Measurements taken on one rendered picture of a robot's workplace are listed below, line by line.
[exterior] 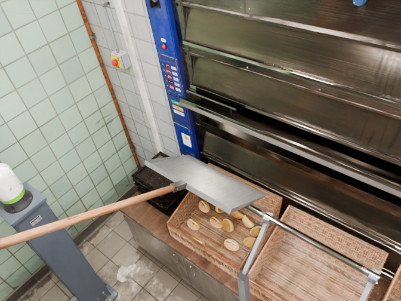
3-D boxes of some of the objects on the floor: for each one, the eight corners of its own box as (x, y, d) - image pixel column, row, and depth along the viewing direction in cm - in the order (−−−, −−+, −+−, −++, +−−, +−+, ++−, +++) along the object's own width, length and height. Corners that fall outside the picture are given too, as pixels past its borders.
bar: (190, 256, 282) (160, 153, 201) (346, 366, 216) (395, 279, 134) (164, 287, 267) (120, 189, 185) (323, 417, 200) (363, 351, 119)
